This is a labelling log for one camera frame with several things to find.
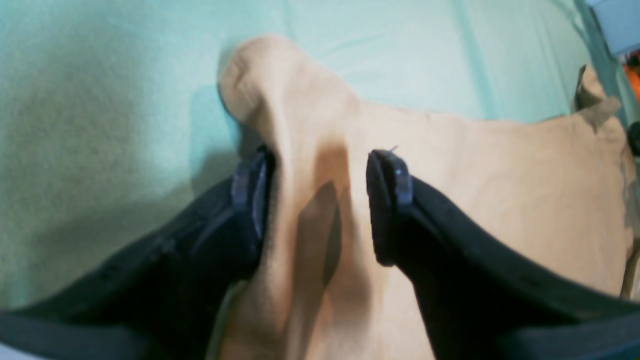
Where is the light green table cloth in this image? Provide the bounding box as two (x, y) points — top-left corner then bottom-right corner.
(0, 0), (639, 309)

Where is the tan orange T-shirt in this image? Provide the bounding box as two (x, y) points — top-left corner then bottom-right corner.
(214, 36), (639, 360)

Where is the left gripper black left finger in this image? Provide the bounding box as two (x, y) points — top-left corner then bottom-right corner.
(0, 146), (275, 360)

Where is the dark orange folded garment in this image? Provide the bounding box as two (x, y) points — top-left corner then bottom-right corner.
(621, 50), (640, 103)

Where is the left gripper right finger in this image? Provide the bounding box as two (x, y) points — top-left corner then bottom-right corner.
(366, 150), (640, 360)

